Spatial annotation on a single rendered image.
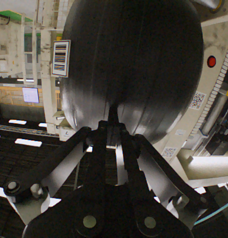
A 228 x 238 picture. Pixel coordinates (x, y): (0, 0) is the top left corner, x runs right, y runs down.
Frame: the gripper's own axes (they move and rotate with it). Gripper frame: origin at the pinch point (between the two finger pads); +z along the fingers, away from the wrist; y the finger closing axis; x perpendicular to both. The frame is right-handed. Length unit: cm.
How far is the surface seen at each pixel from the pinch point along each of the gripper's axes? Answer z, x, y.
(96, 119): 4.3, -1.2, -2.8
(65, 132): 56, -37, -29
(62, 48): 3.1, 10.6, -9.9
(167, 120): 3.4, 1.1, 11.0
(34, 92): 333, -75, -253
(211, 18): 14.6, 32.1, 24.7
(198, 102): 22.9, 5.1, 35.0
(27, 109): 946, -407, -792
